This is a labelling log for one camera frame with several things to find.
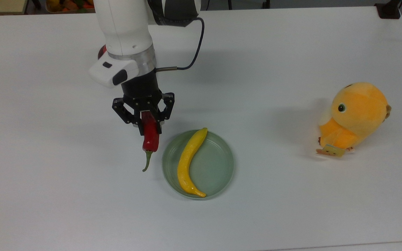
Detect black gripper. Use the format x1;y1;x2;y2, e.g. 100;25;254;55
112;71;176;136

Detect red chili pepper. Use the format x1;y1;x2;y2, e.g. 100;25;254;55
142;112;160;173

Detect green plastic plate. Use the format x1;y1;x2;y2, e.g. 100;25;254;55
162;130;235;200

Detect yellow toy banana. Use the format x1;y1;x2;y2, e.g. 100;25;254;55
177;128;208;198

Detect bin of toy fruit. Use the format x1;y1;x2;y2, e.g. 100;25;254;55
46;0;95;14

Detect orange plush toy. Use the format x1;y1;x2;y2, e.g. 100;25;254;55
315;82;392;158

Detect black table clamp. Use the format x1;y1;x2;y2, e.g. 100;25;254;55
375;0;402;20

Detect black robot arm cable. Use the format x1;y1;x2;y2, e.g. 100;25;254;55
155;17;205;72

